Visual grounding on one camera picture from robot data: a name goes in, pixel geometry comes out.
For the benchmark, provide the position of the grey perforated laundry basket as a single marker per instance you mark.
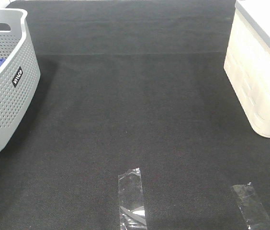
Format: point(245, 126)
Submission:
point(19, 72)

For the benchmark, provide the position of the clear tape strip centre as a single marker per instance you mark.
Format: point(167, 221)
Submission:
point(131, 201)

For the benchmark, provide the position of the cream storage box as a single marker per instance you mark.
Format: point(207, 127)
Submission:
point(247, 65)

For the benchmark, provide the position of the clear tape strip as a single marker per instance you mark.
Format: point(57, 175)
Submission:
point(251, 207)
point(131, 201)

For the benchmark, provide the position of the clear tape strip right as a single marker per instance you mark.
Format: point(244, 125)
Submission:
point(251, 207)

